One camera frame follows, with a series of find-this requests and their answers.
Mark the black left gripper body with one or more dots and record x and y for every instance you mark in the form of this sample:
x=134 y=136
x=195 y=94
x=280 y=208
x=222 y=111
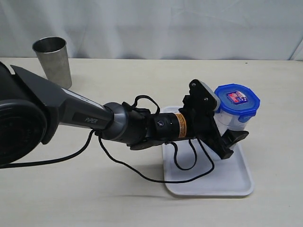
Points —
x=199 y=114

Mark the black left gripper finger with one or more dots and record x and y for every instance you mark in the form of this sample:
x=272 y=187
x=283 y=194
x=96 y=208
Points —
x=231 y=137

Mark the clear plastic container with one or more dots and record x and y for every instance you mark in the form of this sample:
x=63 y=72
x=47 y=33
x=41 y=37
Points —
x=229 y=120

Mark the blue container lid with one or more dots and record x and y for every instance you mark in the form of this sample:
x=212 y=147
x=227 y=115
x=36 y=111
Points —
x=237 y=100

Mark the stainless steel cup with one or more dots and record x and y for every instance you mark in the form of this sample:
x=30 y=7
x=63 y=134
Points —
x=52 y=55

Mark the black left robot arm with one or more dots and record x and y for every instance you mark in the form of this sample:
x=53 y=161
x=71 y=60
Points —
x=32 y=108

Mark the white plastic tray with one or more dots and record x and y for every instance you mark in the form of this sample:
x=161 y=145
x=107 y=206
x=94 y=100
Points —
x=206 y=175

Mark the white backdrop curtain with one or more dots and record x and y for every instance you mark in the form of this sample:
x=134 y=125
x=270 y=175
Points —
x=157 y=29

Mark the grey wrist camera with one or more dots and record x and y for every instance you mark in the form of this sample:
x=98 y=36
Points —
x=203 y=96

